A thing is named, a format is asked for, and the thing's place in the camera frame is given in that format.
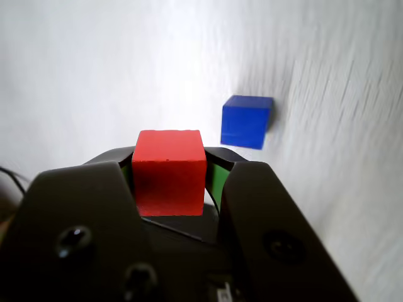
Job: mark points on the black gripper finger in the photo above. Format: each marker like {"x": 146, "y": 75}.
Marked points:
{"x": 78, "y": 201}

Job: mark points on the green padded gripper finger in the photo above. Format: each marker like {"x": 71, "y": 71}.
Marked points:
{"x": 267, "y": 214}

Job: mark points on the red wooden cube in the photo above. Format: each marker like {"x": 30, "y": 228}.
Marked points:
{"x": 170, "y": 176}

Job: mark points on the blue wooden cube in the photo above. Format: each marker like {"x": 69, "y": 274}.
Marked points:
{"x": 244, "y": 126}

